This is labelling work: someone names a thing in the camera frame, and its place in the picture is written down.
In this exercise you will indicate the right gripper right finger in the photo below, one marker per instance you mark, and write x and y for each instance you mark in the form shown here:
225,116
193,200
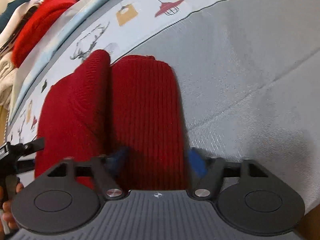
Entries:
247,196

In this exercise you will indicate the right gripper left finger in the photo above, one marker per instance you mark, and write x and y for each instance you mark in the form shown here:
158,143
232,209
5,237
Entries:
69,194

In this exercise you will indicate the dark red knit sweater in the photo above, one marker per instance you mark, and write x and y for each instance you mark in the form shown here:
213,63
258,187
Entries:
102,107

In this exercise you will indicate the person's left hand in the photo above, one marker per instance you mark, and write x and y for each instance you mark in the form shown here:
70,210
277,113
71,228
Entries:
7,215

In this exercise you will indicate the cream folded blanket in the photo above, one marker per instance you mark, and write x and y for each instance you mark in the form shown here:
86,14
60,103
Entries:
7,80

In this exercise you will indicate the printed grey white bedsheet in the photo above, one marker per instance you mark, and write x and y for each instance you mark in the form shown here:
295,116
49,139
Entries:
247,72

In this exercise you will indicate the bright red folded quilt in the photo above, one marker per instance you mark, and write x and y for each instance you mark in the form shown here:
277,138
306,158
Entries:
36,27

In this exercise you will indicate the light blue folded sheet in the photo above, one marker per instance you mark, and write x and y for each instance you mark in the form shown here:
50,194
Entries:
43,52

